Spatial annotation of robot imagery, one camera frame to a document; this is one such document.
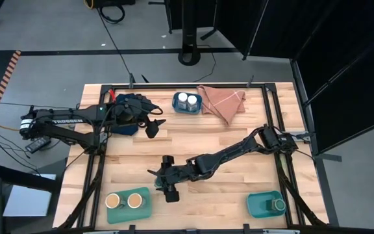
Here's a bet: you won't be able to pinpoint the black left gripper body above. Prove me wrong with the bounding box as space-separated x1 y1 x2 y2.
113 93 149 128

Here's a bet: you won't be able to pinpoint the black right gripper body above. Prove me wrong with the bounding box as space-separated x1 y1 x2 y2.
155 163 191 192

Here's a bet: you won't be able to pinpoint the white-lid bagel seasoning jar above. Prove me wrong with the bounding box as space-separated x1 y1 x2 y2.
187 94 199 112
177 92 188 110

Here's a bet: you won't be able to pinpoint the small blue plastic tray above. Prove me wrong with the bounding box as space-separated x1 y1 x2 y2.
171 92 203 115

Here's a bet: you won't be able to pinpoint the green plastic tray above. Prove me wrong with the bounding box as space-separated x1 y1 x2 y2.
105 187 153 225

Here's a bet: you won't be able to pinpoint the pink folded cloth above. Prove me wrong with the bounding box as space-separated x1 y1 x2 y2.
196 84 247 126

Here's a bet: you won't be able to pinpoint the black floor stand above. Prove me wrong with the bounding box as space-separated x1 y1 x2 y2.
177 0 202 67

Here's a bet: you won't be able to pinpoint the black power adapter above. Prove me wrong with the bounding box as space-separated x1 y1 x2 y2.
25 136 52 154

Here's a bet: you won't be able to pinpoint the black fabric partition panel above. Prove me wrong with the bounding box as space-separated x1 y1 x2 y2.
166 0 219 33
245 0 374 105
290 29 374 155
214 0 269 61

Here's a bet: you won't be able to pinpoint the black box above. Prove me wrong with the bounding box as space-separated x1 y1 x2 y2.
91 0 136 7

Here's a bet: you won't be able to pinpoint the white board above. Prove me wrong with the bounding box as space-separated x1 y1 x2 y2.
2 174 57 218

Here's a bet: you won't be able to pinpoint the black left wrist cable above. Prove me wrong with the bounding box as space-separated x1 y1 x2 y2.
140 101 164 117

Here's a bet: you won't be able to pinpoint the black metal table frame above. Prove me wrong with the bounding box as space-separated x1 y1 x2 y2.
56 83 329 234

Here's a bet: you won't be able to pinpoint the long black floor cable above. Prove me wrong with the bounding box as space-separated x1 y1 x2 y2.
95 8 133 79

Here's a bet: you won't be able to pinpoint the thin black stand cable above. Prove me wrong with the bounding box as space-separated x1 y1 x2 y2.
192 44 217 83

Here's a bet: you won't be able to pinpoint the teal plastic tray with handles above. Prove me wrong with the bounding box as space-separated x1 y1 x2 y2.
245 190 286 219

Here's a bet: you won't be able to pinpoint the coiled black cable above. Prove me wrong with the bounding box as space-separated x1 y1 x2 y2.
97 3 126 25

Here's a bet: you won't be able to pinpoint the yellow floor cable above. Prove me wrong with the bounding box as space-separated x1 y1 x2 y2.
0 122 22 132

